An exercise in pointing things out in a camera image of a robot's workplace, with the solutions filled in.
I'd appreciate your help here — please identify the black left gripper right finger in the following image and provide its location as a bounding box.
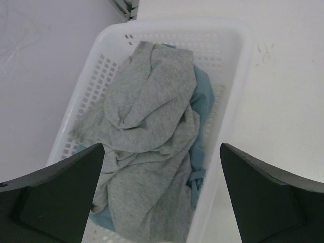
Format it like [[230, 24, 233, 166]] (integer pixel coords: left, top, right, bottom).
[[220, 143, 323, 242]]

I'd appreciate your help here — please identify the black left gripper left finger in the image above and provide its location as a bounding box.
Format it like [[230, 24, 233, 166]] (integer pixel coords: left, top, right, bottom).
[[1, 143, 104, 242]]

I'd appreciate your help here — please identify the grey t-shirt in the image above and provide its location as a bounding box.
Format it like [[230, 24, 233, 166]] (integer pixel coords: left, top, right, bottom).
[[70, 43, 200, 242]]

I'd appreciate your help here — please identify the white plastic laundry basket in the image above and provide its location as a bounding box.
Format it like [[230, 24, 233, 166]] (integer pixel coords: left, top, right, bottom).
[[47, 18, 254, 242]]

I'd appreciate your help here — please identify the aluminium frame post left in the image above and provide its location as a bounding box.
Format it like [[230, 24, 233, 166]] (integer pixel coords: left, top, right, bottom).
[[109, 0, 139, 21]]

